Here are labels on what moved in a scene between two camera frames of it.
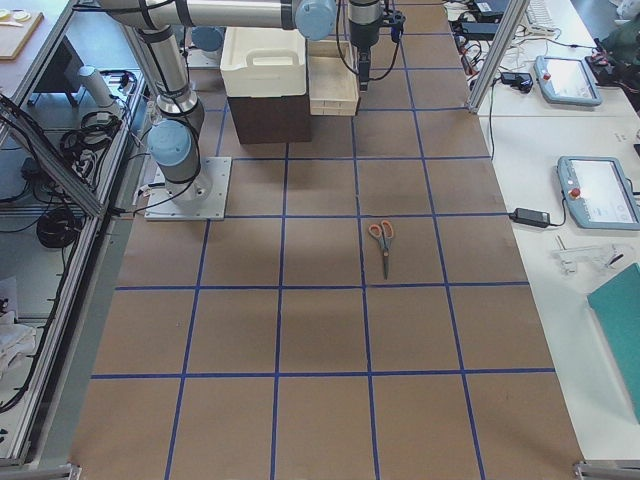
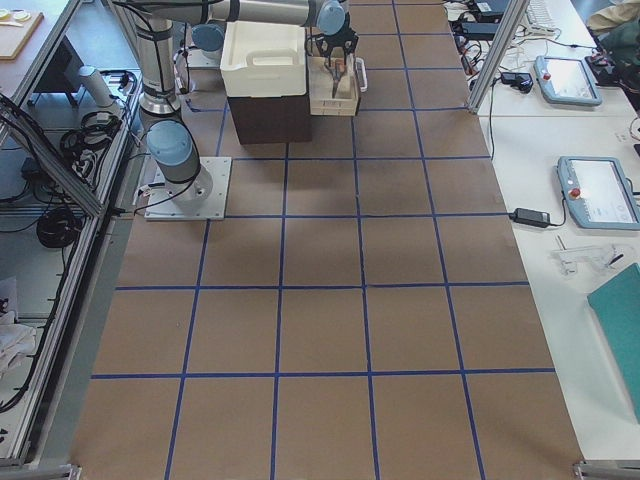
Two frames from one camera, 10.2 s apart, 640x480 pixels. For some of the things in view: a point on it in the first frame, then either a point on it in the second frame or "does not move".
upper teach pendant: (566, 81) does not move
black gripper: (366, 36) → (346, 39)
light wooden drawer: (333, 85) does not move
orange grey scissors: (384, 232) → (336, 70)
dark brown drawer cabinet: (271, 119) does not move
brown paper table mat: (360, 314) does not move
